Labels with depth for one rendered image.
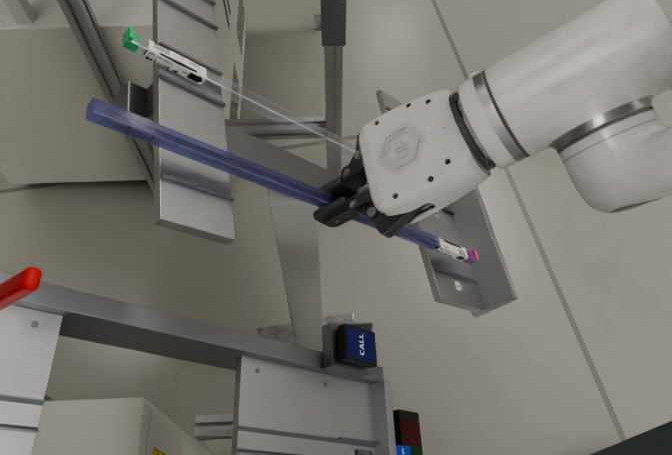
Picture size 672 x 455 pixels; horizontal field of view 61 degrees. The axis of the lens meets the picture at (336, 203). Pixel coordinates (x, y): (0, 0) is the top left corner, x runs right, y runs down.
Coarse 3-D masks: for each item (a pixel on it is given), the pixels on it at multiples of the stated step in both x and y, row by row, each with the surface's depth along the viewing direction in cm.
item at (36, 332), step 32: (0, 320) 44; (32, 320) 46; (0, 352) 43; (32, 352) 45; (0, 384) 42; (32, 384) 44; (0, 416) 41; (32, 416) 43; (0, 448) 41; (32, 448) 42
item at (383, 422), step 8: (376, 384) 69; (384, 384) 68; (376, 392) 68; (384, 392) 68; (376, 400) 68; (384, 400) 67; (376, 408) 68; (384, 408) 67; (392, 408) 67; (376, 416) 67; (384, 416) 66; (392, 416) 67; (376, 424) 67; (384, 424) 66; (392, 424) 66; (376, 432) 66; (384, 432) 65; (392, 432) 66; (376, 440) 66; (384, 440) 65; (392, 440) 65; (376, 448) 66; (384, 448) 65; (392, 448) 65
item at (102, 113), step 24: (96, 120) 41; (120, 120) 42; (144, 120) 43; (168, 144) 44; (192, 144) 46; (216, 168) 48; (240, 168) 49; (264, 168) 51; (288, 192) 53; (312, 192) 55; (360, 216) 59; (408, 240) 65; (432, 240) 68
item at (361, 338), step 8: (352, 328) 65; (352, 336) 64; (360, 336) 65; (368, 336) 66; (352, 344) 64; (360, 344) 64; (368, 344) 65; (352, 352) 63; (360, 352) 64; (368, 352) 65; (368, 360) 64
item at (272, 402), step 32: (256, 384) 58; (288, 384) 61; (320, 384) 64; (352, 384) 67; (256, 416) 56; (288, 416) 59; (320, 416) 62; (352, 416) 65; (256, 448) 55; (288, 448) 58; (320, 448) 60; (352, 448) 63
